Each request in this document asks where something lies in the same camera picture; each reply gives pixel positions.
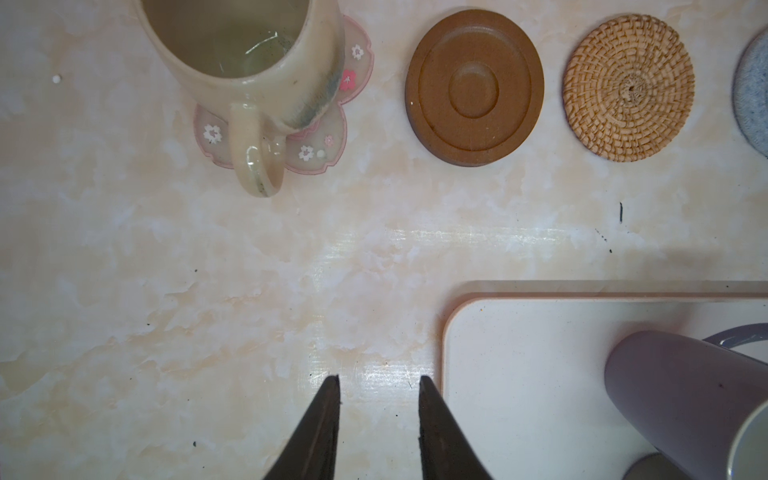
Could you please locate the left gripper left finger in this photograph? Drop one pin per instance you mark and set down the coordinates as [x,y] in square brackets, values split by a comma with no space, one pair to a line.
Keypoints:
[311,451]

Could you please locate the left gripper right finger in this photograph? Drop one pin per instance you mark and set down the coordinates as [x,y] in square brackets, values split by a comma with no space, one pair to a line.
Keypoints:
[444,450]

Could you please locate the cream ceramic mug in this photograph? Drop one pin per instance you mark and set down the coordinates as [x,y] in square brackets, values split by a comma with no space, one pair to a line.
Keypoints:
[268,68]

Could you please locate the lavender ceramic mug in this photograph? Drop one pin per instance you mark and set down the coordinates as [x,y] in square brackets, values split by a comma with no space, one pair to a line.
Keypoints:
[700,403]

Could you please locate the tan rattan round coaster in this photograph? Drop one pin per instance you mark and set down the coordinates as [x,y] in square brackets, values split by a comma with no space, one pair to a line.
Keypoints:
[628,88]

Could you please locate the pink flower coaster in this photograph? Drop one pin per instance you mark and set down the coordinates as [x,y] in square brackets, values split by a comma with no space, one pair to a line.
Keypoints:
[320,146]

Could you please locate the brown wooden round coaster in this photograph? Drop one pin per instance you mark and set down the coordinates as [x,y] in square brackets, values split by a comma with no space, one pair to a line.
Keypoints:
[474,88]

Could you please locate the dark grey ceramic mug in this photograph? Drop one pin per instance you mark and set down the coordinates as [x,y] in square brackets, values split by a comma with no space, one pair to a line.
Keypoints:
[655,467]

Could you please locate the beige rectangular tray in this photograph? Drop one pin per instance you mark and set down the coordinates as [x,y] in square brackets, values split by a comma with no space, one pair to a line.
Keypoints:
[522,365]

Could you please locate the grey woven round coaster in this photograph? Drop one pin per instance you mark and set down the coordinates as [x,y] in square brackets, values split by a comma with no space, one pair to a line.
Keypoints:
[749,93]

